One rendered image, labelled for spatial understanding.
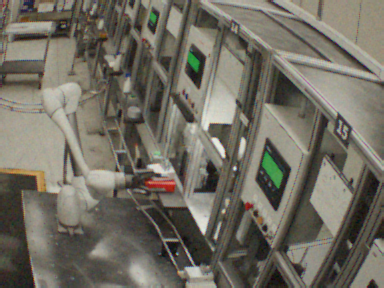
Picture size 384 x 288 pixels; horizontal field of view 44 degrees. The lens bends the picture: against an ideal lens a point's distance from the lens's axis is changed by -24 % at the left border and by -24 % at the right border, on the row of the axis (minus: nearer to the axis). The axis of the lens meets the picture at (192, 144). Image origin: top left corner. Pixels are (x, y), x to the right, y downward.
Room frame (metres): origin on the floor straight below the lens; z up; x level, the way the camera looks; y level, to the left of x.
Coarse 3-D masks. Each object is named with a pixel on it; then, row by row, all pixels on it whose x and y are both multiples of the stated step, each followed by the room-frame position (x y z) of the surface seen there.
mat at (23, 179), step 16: (0, 176) 3.82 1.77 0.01; (16, 176) 3.92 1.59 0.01; (32, 176) 4.02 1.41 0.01; (0, 192) 3.55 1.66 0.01; (16, 192) 3.66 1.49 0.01; (0, 208) 3.31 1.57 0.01; (16, 208) 3.41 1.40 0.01; (0, 224) 3.07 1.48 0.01; (16, 224) 3.17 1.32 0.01; (0, 240) 2.85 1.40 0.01; (16, 240) 2.95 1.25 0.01; (0, 256) 2.64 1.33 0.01; (16, 256) 2.74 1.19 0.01; (0, 272) 2.44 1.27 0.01; (16, 272) 2.53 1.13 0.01
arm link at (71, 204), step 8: (64, 192) 2.55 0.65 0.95; (72, 192) 2.57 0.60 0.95; (64, 200) 2.52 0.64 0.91; (72, 200) 2.54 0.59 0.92; (80, 200) 2.60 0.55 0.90; (64, 208) 2.51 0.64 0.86; (72, 208) 2.52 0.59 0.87; (80, 208) 2.58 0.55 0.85; (64, 216) 2.51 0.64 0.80; (72, 216) 2.52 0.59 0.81; (72, 224) 2.52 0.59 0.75
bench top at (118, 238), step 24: (24, 192) 2.77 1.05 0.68; (48, 192) 2.88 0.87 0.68; (24, 216) 2.50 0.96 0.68; (48, 216) 2.60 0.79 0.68; (96, 216) 2.79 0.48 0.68; (120, 216) 2.87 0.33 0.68; (144, 216) 2.95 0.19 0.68; (168, 216) 3.01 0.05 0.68; (48, 240) 2.34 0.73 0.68; (72, 240) 2.44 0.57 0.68; (96, 240) 2.53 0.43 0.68; (120, 240) 2.61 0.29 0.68; (144, 240) 2.68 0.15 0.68; (48, 264) 2.10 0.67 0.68; (72, 264) 2.19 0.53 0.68; (96, 264) 2.28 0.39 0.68; (120, 264) 2.35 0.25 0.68; (144, 264) 2.42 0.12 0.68; (168, 264) 2.48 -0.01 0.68
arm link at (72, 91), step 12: (72, 84) 2.89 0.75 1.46; (72, 96) 2.83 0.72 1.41; (72, 108) 2.81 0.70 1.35; (72, 120) 2.81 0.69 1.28; (72, 156) 2.76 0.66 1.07; (72, 168) 2.76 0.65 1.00; (72, 180) 2.73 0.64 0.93; (84, 180) 2.72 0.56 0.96; (84, 192) 2.69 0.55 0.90; (96, 204) 2.75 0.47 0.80
